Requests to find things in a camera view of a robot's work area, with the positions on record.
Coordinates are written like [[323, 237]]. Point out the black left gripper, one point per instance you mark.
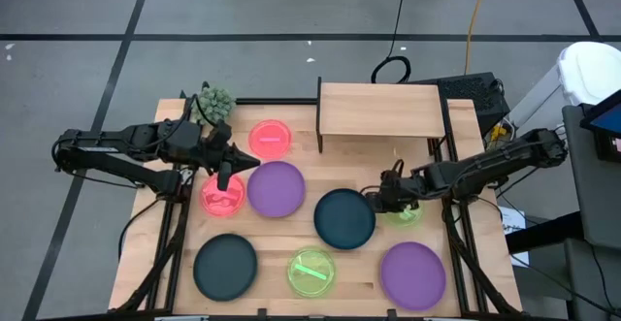
[[211, 151]]

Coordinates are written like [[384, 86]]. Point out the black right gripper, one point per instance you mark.
[[398, 190]]

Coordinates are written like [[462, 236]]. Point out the pink bowl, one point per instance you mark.
[[270, 149]]

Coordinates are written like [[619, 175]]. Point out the green translucent plate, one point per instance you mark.
[[320, 282], [410, 218]]

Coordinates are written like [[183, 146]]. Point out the dark teal plate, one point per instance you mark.
[[225, 267], [342, 221]]

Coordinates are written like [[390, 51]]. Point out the purple plastic plate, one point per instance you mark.
[[413, 275], [276, 190]]

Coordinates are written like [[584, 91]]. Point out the red plate with curved mark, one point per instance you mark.
[[213, 204]]

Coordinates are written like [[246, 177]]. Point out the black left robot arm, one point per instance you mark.
[[121, 141]]

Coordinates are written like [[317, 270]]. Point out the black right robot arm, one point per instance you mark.
[[485, 168]]

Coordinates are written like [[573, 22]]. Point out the wooden shelf with black legs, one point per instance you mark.
[[378, 110]]

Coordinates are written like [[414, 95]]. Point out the potted green succulent plant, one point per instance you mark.
[[216, 105]]

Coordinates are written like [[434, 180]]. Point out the yellow plugs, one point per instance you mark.
[[497, 134]]

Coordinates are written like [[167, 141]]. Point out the white paper sheet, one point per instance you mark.
[[513, 221]]

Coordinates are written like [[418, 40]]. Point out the grey cart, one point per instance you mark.
[[594, 190]]

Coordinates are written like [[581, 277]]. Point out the black tablet screen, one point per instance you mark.
[[609, 119]]

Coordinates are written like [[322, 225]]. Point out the white lidded bin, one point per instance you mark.
[[589, 71]]

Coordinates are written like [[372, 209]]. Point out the black aluminium table frame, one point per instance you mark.
[[276, 101]]

